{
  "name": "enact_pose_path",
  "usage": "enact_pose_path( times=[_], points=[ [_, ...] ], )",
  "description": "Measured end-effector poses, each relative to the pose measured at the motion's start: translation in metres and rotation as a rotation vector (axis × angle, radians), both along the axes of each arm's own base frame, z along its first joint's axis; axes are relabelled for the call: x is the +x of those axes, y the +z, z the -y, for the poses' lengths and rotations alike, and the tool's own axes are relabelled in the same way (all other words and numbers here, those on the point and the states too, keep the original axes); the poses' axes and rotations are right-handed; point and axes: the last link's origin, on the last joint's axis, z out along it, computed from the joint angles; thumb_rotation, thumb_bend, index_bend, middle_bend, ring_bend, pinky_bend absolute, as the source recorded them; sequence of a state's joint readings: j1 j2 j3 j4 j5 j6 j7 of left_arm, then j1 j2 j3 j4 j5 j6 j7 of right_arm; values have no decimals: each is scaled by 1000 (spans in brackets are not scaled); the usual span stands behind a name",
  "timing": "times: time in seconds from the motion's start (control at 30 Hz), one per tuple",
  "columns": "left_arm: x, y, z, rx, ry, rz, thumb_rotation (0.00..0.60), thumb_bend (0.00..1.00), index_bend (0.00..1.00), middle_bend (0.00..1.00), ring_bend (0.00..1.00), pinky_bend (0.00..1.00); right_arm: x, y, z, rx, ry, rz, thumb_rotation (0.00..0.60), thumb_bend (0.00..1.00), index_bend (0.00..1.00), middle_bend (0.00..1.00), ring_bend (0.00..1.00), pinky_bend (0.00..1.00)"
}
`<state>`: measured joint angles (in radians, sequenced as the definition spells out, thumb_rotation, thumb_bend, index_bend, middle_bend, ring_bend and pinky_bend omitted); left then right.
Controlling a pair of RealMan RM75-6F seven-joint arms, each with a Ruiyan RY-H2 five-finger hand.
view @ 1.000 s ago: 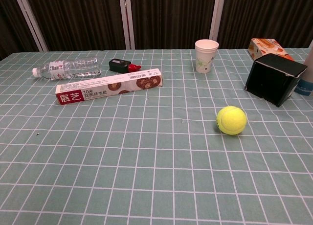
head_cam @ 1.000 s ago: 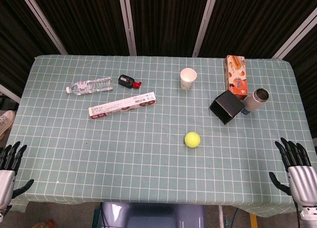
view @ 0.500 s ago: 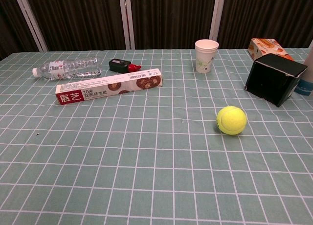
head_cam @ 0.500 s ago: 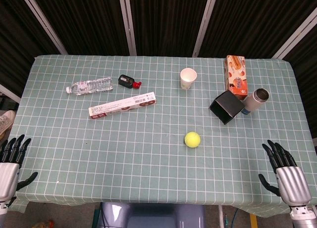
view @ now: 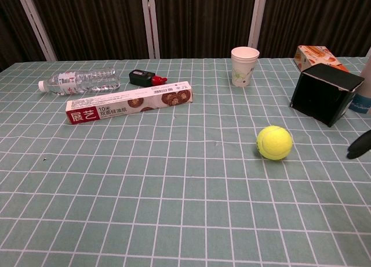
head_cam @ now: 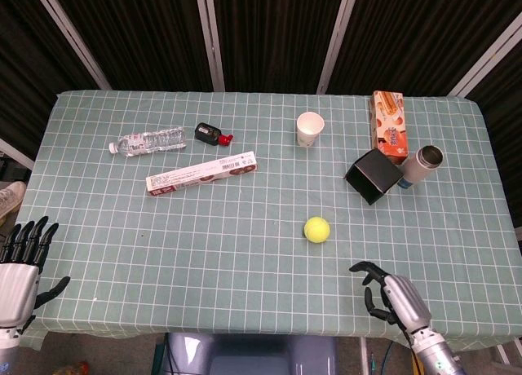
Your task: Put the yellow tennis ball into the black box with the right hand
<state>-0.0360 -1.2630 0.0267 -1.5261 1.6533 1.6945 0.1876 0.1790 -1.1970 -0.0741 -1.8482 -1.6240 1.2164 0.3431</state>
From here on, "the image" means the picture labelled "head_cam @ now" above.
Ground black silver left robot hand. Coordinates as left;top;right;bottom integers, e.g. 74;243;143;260
0;215;72;334

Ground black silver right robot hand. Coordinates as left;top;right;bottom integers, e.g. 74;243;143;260
349;261;433;335

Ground yellow tennis ball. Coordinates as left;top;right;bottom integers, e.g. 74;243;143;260
303;216;331;244

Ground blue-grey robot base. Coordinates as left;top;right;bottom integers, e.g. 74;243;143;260
152;332;340;375

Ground orange snack box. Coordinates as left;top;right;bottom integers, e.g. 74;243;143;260
369;90;410;165

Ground long white red baking-paper box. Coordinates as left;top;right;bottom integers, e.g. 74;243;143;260
145;151;259;197

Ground white table leg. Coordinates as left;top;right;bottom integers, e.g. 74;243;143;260
358;337;369;375

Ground grey sneaker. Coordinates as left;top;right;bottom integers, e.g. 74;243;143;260
0;181;28;222

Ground red yellow snack bag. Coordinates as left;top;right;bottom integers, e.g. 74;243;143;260
51;360;90;375

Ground steel thermos flask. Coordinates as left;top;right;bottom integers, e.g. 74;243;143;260
396;144;445;190

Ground green white checked tablecloth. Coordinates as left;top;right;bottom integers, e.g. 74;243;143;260
18;90;522;351

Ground white paper cup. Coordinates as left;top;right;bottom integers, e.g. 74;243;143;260
295;111;325;148

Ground clear plastic water bottle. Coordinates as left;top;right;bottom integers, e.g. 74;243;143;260
108;127;188;157

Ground black red pencil sharpener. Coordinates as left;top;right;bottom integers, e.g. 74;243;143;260
193;122;235;147

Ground blue cable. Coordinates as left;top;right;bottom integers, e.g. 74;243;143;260
381;340;393;375

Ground white partition post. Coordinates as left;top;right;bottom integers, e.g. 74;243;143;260
29;0;112;91
192;0;227;93
448;12;522;98
316;0;362;95

